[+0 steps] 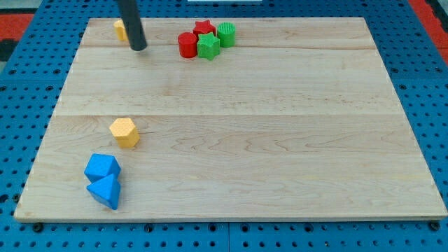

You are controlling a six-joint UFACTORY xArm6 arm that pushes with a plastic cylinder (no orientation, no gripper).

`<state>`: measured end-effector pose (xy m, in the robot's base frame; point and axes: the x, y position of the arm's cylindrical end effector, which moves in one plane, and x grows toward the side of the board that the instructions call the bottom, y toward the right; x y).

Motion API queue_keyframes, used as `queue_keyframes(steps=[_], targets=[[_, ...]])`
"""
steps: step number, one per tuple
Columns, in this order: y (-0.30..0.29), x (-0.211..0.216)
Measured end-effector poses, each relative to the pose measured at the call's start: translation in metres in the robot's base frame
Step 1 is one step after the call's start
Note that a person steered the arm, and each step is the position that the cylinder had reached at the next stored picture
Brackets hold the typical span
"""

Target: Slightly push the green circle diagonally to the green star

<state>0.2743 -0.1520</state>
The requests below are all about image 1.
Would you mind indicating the red cylinder block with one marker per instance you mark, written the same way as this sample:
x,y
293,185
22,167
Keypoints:
x,y
187,45

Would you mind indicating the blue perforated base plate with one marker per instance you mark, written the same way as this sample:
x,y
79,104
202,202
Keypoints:
x,y
34,76

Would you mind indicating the blue triangle block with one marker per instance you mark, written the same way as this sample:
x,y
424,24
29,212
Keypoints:
x,y
106,191

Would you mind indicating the green cylinder block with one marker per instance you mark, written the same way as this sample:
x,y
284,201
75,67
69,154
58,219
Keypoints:
x,y
226,32

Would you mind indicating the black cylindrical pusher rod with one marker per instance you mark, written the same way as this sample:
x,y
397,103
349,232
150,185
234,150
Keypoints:
x,y
129,13

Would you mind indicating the green star block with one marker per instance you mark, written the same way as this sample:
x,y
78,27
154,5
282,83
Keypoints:
x,y
208,46

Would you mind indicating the yellow hexagon block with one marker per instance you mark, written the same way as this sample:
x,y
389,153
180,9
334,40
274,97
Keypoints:
x,y
125,132

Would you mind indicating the yellow block behind rod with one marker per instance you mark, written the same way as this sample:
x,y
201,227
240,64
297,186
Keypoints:
x,y
120,31

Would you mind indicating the red star block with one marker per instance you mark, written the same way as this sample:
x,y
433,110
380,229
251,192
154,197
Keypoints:
x,y
204,27

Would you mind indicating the wooden board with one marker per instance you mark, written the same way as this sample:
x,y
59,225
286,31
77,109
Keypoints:
x,y
299,121

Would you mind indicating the blue cube block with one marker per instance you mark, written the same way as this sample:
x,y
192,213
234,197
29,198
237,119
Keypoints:
x,y
100,166

